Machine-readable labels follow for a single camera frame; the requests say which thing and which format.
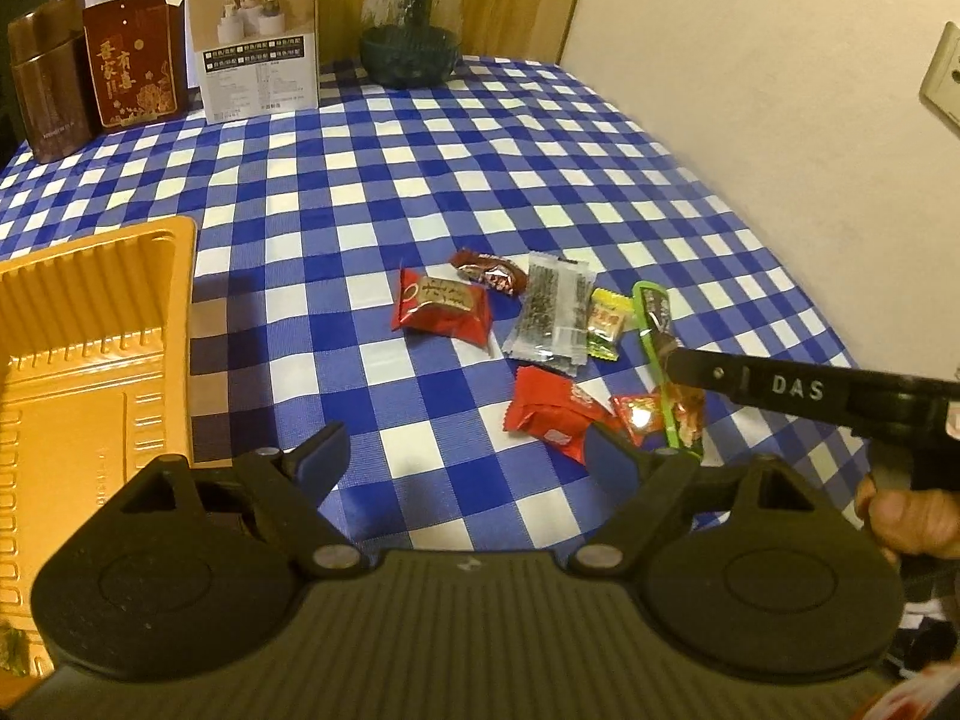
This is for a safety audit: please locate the blue white checkered tablecloth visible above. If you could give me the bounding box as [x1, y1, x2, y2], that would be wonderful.
[2, 59, 848, 554]

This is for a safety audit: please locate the green sausage snack packet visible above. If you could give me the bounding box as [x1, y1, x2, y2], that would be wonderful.
[631, 281, 706, 457]

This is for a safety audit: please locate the person's right hand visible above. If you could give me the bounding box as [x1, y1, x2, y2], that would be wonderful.
[854, 475, 960, 566]

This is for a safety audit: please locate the dark red gold gift box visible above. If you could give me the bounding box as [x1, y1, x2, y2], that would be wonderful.
[83, 0, 189, 132]

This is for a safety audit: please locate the white wall socket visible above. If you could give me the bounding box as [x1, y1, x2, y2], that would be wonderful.
[919, 21, 960, 130]

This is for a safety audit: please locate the clear dark seaweed snack packet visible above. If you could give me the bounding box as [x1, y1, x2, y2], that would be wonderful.
[503, 252, 596, 377]

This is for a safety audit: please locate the small red orange snack packet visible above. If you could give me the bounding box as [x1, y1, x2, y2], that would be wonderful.
[610, 394, 664, 447]

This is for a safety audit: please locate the dark green glass dome ornament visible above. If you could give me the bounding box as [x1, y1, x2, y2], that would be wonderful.
[359, 0, 462, 89]

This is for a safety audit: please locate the red gold snack packet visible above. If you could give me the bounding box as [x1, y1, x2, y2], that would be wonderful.
[391, 268, 493, 349]

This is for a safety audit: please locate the dark red small snack packet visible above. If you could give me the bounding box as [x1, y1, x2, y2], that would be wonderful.
[449, 249, 527, 298]

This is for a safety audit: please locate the orange plastic tray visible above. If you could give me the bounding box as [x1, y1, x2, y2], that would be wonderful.
[2, 216, 197, 678]

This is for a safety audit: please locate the brown cylindrical canister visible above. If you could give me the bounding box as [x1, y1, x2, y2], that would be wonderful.
[11, 0, 101, 164]

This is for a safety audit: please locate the large red snack packet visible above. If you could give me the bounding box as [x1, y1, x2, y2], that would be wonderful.
[503, 366, 620, 465]

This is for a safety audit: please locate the white product box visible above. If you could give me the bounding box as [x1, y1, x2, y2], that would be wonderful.
[185, 0, 319, 125]

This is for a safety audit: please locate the yellow green wrapped candy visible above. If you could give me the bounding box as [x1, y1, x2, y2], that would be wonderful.
[587, 288, 635, 362]

